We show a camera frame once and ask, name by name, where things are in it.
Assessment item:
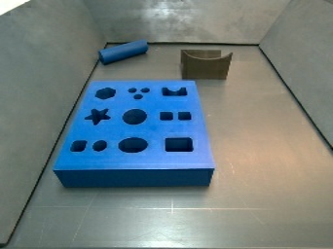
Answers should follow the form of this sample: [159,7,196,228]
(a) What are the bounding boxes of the dark curved cradle stand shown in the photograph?
[180,50,232,80]

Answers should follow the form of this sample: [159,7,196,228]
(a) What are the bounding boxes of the blue round cylinder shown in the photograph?
[99,40,148,64]

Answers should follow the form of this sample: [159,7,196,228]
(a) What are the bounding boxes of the blue foam shape-sorter block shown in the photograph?
[53,80,214,188]

